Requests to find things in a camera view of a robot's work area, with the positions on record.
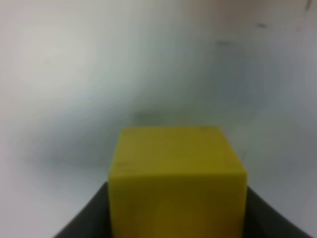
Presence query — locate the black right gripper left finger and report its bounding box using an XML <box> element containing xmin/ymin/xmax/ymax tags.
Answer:
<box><xmin>55</xmin><ymin>182</ymin><xmax>111</xmax><ymax>238</ymax></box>

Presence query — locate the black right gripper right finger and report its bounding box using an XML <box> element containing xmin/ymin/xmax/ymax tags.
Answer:
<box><xmin>244</xmin><ymin>187</ymin><xmax>311</xmax><ymax>238</ymax></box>

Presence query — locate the yellow block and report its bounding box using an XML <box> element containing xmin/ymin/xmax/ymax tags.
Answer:
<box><xmin>108</xmin><ymin>126</ymin><xmax>247</xmax><ymax>238</ymax></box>

